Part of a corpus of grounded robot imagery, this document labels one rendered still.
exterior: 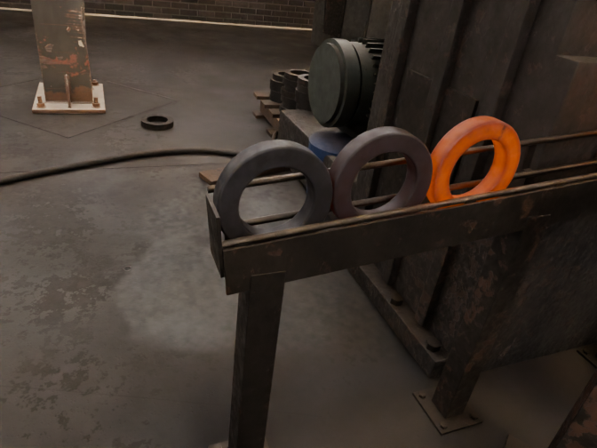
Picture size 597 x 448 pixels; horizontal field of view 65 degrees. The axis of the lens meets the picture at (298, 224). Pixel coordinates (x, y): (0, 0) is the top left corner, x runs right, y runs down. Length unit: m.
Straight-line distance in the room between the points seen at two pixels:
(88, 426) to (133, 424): 0.10
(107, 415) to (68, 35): 2.34
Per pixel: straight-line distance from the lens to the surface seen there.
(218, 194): 0.69
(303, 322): 1.49
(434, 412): 1.36
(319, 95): 2.21
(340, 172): 0.74
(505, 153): 0.92
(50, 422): 1.30
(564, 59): 1.10
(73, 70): 3.20
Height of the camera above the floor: 0.99
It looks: 30 degrees down
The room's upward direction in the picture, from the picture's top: 8 degrees clockwise
